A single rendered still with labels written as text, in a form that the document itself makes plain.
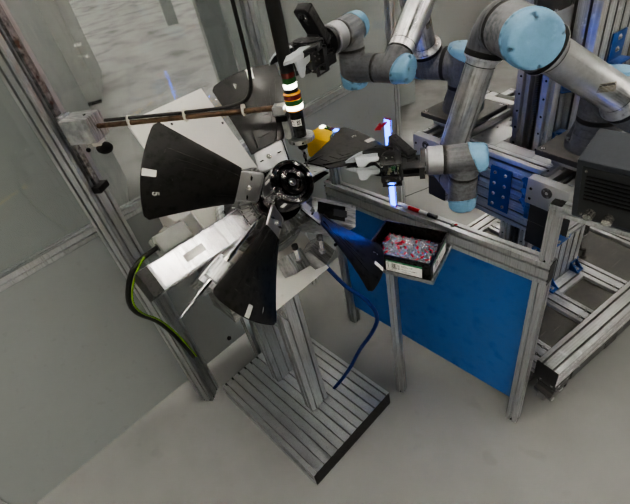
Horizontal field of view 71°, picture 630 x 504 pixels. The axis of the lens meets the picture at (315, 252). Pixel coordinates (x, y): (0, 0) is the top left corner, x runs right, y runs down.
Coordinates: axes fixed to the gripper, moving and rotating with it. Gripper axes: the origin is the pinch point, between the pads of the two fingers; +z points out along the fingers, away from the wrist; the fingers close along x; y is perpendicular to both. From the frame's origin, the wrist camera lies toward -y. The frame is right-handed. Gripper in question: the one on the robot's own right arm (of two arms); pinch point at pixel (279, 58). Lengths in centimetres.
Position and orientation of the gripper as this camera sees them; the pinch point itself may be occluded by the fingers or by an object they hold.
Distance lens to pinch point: 110.3
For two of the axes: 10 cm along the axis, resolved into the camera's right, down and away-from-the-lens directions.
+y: 1.7, 7.6, 6.3
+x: -8.0, -2.6, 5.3
